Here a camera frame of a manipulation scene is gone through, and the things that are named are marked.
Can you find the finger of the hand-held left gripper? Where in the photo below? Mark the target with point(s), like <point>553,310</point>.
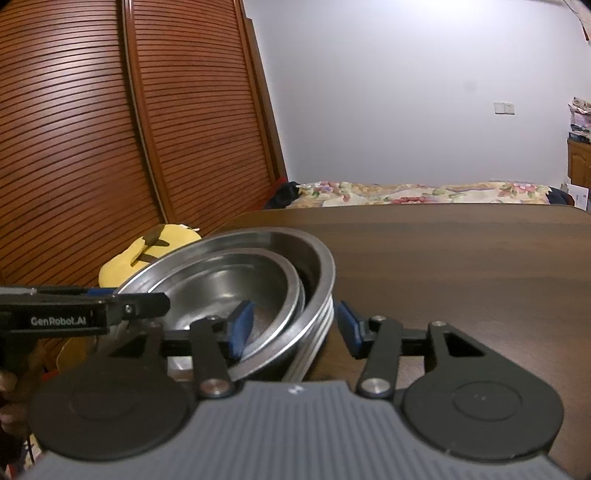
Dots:
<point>138,307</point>
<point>55,292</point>

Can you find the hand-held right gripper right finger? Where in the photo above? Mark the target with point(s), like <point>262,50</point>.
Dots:
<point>348,330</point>

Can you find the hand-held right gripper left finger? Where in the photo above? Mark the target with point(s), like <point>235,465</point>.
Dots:
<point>241,330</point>

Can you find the small steel bowl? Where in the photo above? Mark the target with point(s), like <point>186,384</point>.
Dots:
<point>217,286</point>

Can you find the medium steel bowl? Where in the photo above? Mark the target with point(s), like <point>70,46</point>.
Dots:
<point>303,300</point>

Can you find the large steel bowl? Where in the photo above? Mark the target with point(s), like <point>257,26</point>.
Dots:
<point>318,258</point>

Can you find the person's left hand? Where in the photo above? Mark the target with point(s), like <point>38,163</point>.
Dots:
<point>11,401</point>

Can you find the yellow plush toy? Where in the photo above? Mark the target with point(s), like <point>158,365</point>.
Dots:
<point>175,235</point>

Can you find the dark clothes with red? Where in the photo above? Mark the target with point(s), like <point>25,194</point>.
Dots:
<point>281,194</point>

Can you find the floral bed blanket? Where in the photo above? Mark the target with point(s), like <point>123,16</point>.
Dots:
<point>415,194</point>

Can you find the navy clothes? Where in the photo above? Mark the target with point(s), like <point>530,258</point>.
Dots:
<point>557,196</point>

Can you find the white paper box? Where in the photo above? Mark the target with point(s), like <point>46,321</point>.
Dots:
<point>582,196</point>

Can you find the wooden cabinet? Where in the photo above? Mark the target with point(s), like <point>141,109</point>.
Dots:
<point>581,159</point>

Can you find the pile of folded clothes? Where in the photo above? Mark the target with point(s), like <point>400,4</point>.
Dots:
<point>581,117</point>

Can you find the white wall switch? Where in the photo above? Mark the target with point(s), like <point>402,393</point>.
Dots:
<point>504,108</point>

